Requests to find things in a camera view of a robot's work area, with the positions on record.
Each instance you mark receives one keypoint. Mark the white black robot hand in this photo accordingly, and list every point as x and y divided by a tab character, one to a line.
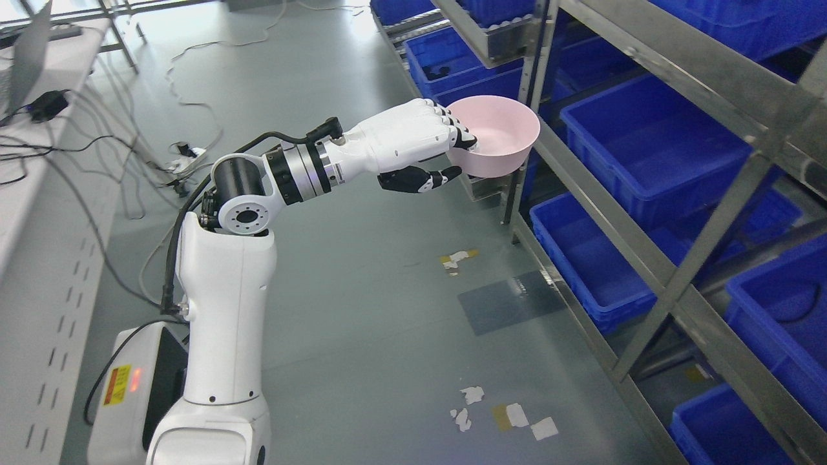
390	144

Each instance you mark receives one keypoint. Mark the pink plastic bowl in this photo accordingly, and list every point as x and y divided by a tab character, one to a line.
505	130

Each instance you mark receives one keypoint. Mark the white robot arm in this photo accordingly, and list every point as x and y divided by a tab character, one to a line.
219	265

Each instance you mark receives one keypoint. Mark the steel shelf rack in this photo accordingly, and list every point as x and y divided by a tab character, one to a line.
668	122

